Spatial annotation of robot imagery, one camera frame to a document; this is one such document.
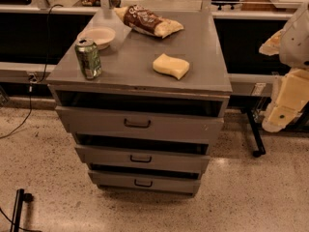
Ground black power cable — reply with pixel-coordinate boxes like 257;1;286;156
0;3;65;140

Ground grey bottom drawer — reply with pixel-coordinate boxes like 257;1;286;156
88;170;201;195

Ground grey drawer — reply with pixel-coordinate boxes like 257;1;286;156
75;144;210;173
56;106;223;144
88;170;201;195

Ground brown chip bag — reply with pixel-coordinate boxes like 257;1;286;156
114;5;184;39

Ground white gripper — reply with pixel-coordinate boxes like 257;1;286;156
259;30;309;132

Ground grey top drawer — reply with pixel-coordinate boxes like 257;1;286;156
56;106;223;144

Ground green soda can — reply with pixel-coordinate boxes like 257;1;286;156
74;38;101;79

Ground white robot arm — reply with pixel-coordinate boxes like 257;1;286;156
259;2;309;132

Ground black table leg right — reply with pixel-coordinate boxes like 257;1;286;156
245;108;266;158

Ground yellow sponge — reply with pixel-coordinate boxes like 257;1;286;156
153;53;190;80

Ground white bowl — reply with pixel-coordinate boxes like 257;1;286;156
77;27;116;50

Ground black stand leg left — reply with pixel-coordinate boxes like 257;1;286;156
0;188;42;232

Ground grey drawer cabinet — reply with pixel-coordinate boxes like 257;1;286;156
47;12;232;182

